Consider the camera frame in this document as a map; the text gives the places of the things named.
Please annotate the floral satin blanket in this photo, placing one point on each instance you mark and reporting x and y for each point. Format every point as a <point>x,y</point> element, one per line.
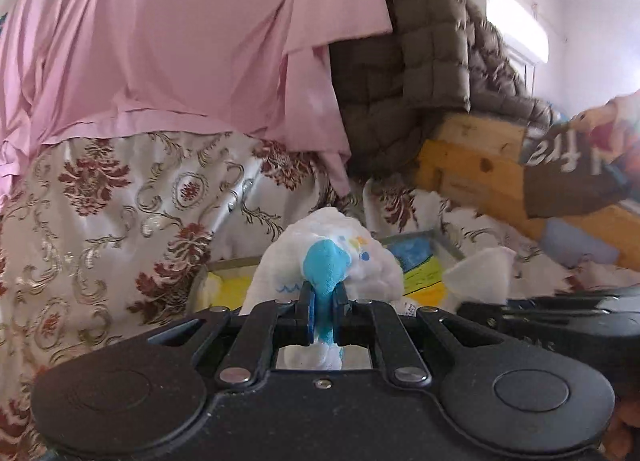
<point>125,221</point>

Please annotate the white tissue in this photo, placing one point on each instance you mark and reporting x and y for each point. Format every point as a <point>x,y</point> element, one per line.
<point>480,276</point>

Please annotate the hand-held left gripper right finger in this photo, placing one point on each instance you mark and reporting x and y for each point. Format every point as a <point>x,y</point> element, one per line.
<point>342,311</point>

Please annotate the brown cloth with white letters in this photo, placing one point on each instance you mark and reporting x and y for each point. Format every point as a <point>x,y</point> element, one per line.
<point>560,186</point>

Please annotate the white air conditioner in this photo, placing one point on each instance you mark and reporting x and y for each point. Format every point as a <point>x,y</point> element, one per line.
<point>515,26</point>

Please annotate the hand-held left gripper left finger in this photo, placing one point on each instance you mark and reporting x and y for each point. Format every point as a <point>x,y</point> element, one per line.
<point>309,308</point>

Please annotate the pink bed sheet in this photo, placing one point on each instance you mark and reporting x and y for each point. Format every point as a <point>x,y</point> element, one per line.
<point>175,41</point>

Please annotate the person's right hand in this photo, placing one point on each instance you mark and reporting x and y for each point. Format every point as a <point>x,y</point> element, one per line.
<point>627,426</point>

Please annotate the grey tray with colourful print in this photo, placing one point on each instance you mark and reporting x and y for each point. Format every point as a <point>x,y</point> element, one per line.
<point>420,266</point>

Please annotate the brown quilted jacket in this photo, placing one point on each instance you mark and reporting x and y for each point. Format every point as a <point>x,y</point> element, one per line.
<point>425,66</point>

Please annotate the light blue pad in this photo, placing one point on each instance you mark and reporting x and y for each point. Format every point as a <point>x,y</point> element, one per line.
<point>575,241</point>

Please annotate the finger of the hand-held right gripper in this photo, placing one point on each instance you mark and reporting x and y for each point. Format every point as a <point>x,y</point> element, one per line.
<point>575,300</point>
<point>525,326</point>

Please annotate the colourful printed cloth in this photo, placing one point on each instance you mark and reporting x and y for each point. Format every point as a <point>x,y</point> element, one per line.
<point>615,121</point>

